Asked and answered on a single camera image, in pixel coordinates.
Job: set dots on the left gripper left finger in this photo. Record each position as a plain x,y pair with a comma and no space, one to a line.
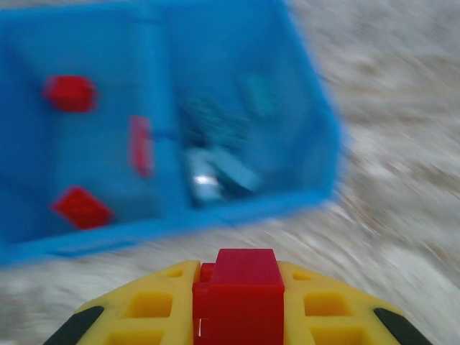
143,309

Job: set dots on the red lego brick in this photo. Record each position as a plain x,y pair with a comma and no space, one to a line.
141,145
70,93
239,298
82,207

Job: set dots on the blue three-compartment plastic bin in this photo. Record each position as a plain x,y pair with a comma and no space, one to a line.
108,54

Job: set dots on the blue lego brick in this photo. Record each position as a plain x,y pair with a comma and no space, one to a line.
230,174

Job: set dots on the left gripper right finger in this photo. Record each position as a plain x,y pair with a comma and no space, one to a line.
334,309

